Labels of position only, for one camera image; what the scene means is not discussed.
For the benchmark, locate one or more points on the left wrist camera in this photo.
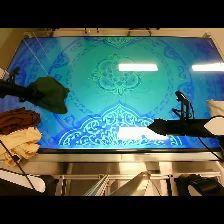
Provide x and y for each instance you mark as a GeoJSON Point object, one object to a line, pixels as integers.
{"type": "Point", "coordinates": [13, 75]}

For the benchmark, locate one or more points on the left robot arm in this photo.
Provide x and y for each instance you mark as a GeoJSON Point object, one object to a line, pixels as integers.
{"type": "Point", "coordinates": [13, 89]}

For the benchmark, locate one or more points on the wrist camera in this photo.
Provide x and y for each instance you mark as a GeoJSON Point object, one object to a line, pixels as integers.
{"type": "Point", "coordinates": [182, 97]}
{"type": "Point", "coordinates": [13, 75]}

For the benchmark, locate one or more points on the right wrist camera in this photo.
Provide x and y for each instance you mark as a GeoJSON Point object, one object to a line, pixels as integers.
{"type": "Point", "coordinates": [182, 97]}

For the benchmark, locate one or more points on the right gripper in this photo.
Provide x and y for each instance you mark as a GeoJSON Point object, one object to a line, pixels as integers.
{"type": "Point", "coordinates": [165, 127]}

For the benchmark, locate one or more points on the dark green garment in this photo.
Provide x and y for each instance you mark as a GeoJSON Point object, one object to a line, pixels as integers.
{"type": "Point", "coordinates": [50, 94]}

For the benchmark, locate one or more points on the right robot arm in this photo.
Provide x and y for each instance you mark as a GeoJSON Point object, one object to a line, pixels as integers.
{"type": "Point", "coordinates": [196, 128]}

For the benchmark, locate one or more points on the brown garment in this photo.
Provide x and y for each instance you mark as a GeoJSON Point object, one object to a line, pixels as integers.
{"type": "Point", "coordinates": [18, 120]}

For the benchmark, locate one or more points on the cream garment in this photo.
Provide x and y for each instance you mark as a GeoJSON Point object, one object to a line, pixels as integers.
{"type": "Point", "coordinates": [20, 141]}

